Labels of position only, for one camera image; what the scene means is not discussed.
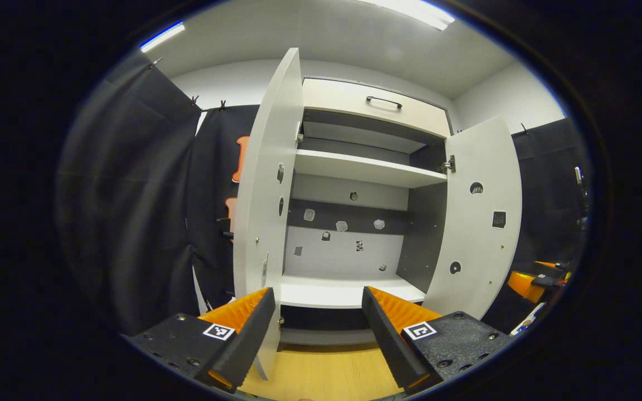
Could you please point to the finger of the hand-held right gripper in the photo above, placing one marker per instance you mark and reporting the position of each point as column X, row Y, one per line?
column 524, row 285
column 546, row 264

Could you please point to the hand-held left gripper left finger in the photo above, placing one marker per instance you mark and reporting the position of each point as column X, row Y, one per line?
column 248, row 340

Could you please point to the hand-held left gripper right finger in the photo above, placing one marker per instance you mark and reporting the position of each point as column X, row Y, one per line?
column 388, row 345

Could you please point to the headphone sticker shoe cabinet door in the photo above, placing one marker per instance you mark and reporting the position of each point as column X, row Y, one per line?
column 477, row 250

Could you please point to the beige double-door shoe cabinet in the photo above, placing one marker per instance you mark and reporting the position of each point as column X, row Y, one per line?
column 349, row 167

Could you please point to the camera sticker shoe cabinet door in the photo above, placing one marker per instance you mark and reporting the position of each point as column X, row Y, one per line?
column 265, row 156

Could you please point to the silver door hinge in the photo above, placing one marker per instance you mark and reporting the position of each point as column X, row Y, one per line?
column 448, row 165
column 300, row 135

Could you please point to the small white device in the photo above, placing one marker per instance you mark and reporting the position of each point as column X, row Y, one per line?
column 578, row 175

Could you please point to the black backdrop cloth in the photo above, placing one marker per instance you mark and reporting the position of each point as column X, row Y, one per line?
column 131, row 195

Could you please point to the long ceiling light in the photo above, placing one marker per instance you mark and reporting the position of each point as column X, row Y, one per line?
column 410, row 12

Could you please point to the short ceiling light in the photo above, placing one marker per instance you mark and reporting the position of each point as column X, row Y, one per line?
column 162, row 37

